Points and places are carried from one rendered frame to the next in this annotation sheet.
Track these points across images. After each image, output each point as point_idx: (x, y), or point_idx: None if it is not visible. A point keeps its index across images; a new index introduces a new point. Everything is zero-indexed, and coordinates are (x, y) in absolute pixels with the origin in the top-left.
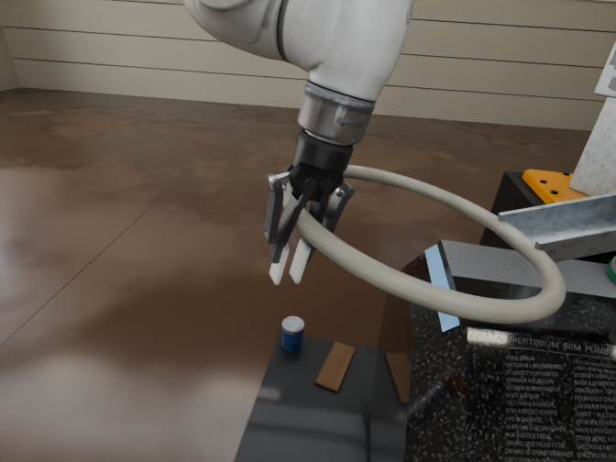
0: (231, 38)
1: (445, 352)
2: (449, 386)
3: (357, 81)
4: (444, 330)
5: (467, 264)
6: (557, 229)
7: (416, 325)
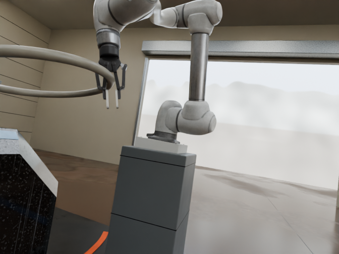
0: (140, 19)
1: (24, 145)
2: (33, 154)
3: None
4: (17, 138)
5: None
6: None
7: (9, 151)
